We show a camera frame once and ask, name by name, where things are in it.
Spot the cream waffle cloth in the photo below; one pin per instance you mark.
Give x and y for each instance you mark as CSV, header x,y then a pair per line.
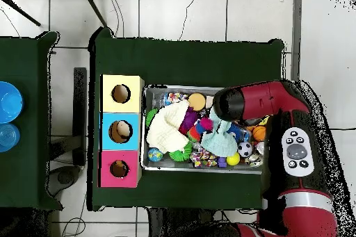
x,y
167,128

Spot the pink spiky ball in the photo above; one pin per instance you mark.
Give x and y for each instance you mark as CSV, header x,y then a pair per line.
x,y
205,123

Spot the green spiky ball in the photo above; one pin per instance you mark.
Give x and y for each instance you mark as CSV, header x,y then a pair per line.
x,y
180,155

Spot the mint waffle cloth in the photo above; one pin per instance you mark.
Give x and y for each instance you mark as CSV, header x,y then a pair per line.
x,y
219,142

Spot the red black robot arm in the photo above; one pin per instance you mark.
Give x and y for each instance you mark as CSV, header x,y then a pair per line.
x,y
261,100

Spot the wooden box with three holes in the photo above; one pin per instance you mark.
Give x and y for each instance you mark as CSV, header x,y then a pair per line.
x,y
133,103

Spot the shallow mesh bin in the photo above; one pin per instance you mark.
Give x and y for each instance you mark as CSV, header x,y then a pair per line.
x,y
167,166

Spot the purple spiky toy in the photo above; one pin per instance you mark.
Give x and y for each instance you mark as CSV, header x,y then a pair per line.
x,y
189,120

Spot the orange foam cylinder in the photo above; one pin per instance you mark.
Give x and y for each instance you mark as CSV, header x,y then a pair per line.
x,y
197,101

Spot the green fuzzy ball with eyes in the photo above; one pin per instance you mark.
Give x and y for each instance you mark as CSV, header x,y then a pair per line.
x,y
150,116

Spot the globe print ball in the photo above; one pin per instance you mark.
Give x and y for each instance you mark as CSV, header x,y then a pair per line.
x,y
155,154

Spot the plain yellow foam ball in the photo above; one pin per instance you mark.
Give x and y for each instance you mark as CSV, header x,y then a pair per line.
x,y
233,159

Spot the black white soccer ball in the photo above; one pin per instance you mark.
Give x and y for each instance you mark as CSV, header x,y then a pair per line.
x,y
245,149

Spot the orange toy basketball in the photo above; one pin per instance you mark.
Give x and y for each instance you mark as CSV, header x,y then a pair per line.
x,y
259,133

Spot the grey round floor base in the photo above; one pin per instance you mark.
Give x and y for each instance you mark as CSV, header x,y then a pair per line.
x,y
65,177

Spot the black tripod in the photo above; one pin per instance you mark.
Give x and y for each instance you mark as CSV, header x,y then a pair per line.
x,y
94,6

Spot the dark green side tablecloth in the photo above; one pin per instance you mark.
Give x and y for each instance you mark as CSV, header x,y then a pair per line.
x,y
27,178

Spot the blue plastic bowl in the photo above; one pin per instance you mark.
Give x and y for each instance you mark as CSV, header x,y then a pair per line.
x,y
9,102

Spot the blue round lid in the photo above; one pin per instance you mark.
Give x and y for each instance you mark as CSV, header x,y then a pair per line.
x,y
8,137

